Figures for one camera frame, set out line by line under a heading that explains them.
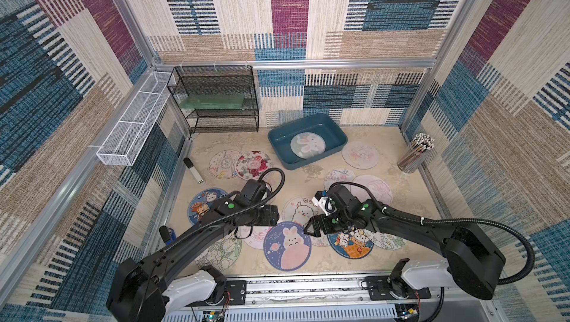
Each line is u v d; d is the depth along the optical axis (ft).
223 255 2.66
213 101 3.18
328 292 2.46
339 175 3.35
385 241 2.73
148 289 1.25
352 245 2.73
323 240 2.75
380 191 3.17
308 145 3.73
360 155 3.57
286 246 2.73
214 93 3.54
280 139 3.79
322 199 2.54
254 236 2.79
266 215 2.30
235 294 2.40
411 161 3.30
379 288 2.39
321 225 2.35
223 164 3.54
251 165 3.44
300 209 3.01
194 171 3.25
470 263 1.36
